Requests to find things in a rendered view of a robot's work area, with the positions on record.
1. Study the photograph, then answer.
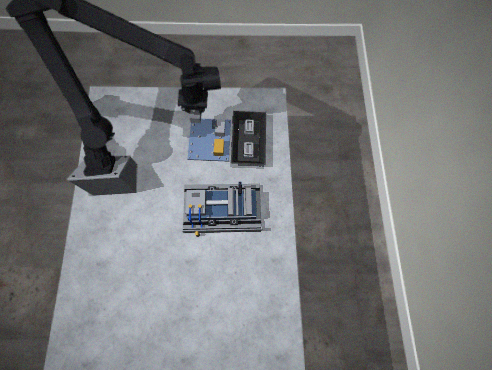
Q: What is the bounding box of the yellow brass block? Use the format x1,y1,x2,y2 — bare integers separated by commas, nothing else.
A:
214,139,224,156

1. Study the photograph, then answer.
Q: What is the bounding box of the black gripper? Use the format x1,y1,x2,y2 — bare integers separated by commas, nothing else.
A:
177,88,208,114

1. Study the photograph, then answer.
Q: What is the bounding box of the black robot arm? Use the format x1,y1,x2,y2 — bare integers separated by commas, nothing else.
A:
6,0,221,176

